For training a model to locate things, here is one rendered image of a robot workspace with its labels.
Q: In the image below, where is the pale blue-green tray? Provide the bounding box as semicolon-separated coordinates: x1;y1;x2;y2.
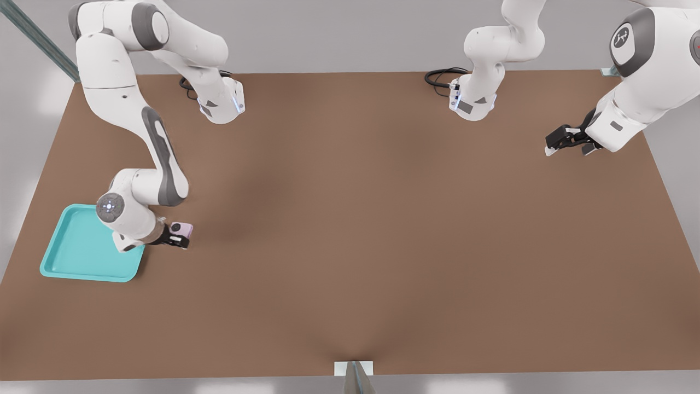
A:
39;204;146;283

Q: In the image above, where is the black cable loop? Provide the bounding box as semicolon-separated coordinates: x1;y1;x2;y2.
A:
179;70;233;101
424;67;471;98

